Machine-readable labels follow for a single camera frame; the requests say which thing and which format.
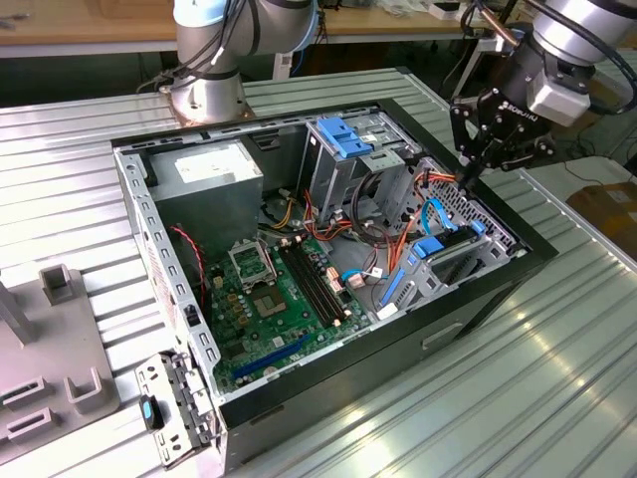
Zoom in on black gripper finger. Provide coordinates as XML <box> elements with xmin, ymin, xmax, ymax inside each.
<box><xmin>465</xmin><ymin>133</ymin><xmax>557</xmax><ymax>190</ymax></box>
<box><xmin>450</xmin><ymin>97</ymin><xmax>487</xmax><ymax>189</ymax></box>

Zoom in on orange power wire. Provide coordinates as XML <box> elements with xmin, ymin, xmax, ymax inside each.
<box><xmin>386</xmin><ymin>169</ymin><xmax>469</xmax><ymax>274</ymax></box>

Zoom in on blue data wire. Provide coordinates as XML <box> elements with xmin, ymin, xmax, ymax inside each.
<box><xmin>419</xmin><ymin>197</ymin><xmax>459</xmax><ymax>236</ymax></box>

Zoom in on hard disk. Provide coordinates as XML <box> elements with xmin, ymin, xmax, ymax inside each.
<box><xmin>378</xmin><ymin>220</ymin><xmax>488</xmax><ymax>310</ymax></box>

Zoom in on grey metal disk bay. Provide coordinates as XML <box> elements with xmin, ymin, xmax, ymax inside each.
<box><xmin>375</xmin><ymin>156</ymin><xmax>529</xmax><ymax>320</ymax></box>

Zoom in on white low board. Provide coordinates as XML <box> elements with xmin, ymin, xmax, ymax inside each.
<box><xmin>520</xmin><ymin>156</ymin><xmax>637</xmax><ymax>210</ymax></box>

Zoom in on copper coloured tube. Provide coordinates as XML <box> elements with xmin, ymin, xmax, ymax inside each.
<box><xmin>476</xmin><ymin>3</ymin><xmax>522</xmax><ymax>49</ymax></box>

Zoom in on small brown cardboard box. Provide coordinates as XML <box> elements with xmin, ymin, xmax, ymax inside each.
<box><xmin>566</xmin><ymin>181</ymin><xmax>637</xmax><ymax>250</ymax></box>

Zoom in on blue plastic drive latch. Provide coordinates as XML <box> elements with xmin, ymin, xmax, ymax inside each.
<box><xmin>317</xmin><ymin>117</ymin><xmax>373</xmax><ymax>159</ymax></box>

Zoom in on white box black screen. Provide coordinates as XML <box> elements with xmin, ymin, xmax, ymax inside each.
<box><xmin>429</xmin><ymin>1</ymin><xmax>463</xmax><ymax>22</ymax></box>

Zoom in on grey optical drive cage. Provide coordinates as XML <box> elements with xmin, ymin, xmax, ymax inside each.
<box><xmin>301</xmin><ymin>112</ymin><xmax>424</xmax><ymax>225</ymax></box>

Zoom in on black RAM slot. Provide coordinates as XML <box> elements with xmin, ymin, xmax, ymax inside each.
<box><xmin>284</xmin><ymin>244</ymin><xmax>338</xmax><ymax>327</ymax></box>
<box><xmin>296</xmin><ymin>240</ymin><xmax>349</xmax><ymax>320</ymax></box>
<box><xmin>277</xmin><ymin>246</ymin><xmax>332</xmax><ymax>330</ymax></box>
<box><xmin>290</xmin><ymin>242</ymin><xmax>344</xmax><ymax>324</ymax></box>

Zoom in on metal socket cover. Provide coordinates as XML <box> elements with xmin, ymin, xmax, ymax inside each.
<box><xmin>227</xmin><ymin>241</ymin><xmax>278</xmax><ymax>293</ymax></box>

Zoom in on green motherboard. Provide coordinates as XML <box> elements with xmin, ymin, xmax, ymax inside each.
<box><xmin>206</xmin><ymin>233</ymin><xmax>374</xmax><ymax>394</ymax></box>

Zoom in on CPU socket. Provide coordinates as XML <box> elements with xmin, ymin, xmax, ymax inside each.
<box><xmin>248</xmin><ymin>283</ymin><xmax>293</xmax><ymax>323</ymax></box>

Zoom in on grey power supply unit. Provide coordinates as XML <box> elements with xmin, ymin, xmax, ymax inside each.
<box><xmin>146</xmin><ymin>138</ymin><xmax>265</xmax><ymax>260</ymax></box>

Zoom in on black open PC case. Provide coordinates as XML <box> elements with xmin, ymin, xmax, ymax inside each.
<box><xmin>109</xmin><ymin>97</ymin><xmax>559</xmax><ymax>474</ymax></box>

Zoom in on blue expansion slot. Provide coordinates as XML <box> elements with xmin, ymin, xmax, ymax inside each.
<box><xmin>232</xmin><ymin>332</ymin><xmax>313</xmax><ymax>379</ymax></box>

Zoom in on black tab with blue stripe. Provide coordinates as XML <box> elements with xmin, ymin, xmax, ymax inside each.
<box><xmin>138</xmin><ymin>395</ymin><xmax>165</xmax><ymax>430</ymax></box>

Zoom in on grey parts rack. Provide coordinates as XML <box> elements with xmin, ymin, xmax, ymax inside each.
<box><xmin>0</xmin><ymin>266</ymin><xmax>121</xmax><ymax>452</ymax></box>

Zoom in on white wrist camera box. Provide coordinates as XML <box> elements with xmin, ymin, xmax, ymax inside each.
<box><xmin>527</xmin><ymin>74</ymin><xmax>592</xmax><ymax>126</ymax></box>

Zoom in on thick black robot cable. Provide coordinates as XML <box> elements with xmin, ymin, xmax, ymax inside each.
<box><xmin>459</xmin><ymin>0</ymin><xmax>637</xmax><ymax>115</ymax></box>

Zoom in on black looped cable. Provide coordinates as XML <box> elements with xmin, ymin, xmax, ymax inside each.
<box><xmin>350</xmin><ymin>168</ymin><xmax>394</xmax><ymax>245</ymax></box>

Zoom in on orange motherboard power wires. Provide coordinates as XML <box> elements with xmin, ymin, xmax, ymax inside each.
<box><xmin>298</xmin><ymin>191</ymin><xmax>359</xmax><ymax>245</ymax></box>

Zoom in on pale blue wire pink plug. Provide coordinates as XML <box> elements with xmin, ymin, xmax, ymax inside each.
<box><xmin>341</xmin><ymin>266</ymin><xmax>387</xmax><ymax>291</ymax></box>

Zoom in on yellow wires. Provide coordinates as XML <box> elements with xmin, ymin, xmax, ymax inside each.
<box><xmin>268</xmin><ymin>196</ymin><xmax>293</xmax><ymax>231</ymax></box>

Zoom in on thin robot cable bundle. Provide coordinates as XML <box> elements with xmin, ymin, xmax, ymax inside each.
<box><xmin>136</xmin><ymin>0</ymin><xmax>260</xmax><ymax>95</ymax></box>

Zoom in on red black fan wire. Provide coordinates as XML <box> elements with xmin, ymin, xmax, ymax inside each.
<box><xmin>167</xmin><ymin>224</ymin><xmax>209</xmax><ymax>313</ymax></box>

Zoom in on brown square base plate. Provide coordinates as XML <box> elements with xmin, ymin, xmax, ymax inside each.
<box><xmin>159</xmin><ymin>84</ymin><xmax>258</xmax><ymax>128</ymax></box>

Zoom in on grey card retention bracket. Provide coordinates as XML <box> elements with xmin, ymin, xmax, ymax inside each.
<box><xmin>134</xmin><ymin>351</ymin><xmax>223</xmax><ymax>469</ymax></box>

